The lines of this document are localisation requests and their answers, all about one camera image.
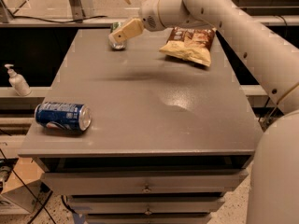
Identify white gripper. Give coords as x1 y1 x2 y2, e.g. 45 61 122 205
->
114 0 164 41

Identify green soda can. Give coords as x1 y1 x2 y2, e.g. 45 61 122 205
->
108 21 127 50

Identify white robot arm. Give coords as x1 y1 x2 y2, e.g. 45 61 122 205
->
109 0 299 224

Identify blue pepsi can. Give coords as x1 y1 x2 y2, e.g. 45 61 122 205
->
35 102 92 132

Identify brown yellow chip bag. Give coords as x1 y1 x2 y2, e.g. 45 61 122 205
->
159 27 216 67

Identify grey drawer cabinet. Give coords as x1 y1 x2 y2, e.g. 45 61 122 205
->
17 28 264 224

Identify white pump bottle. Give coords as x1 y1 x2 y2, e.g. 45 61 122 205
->
5 64 31 96

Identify top grey drawer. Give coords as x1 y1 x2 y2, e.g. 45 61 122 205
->
42 169 249 195

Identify grey drawer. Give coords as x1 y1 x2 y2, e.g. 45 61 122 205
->
68 194 224 215
86 214 211 224
42 169 249 195

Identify middle grey drawer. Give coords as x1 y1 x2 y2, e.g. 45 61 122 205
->
68 194 224 215

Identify cardboard box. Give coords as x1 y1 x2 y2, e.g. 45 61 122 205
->
0 158 43 215

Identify bottom grey drawer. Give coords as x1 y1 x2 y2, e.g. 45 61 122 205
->
86 214 211 224

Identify black shelf cable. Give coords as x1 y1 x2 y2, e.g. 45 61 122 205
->
12 14 108 24

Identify left metal bracket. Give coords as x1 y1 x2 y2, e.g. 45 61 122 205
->
68 0 94 22

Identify black floor cable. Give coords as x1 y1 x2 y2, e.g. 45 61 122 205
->
0 147 59 224

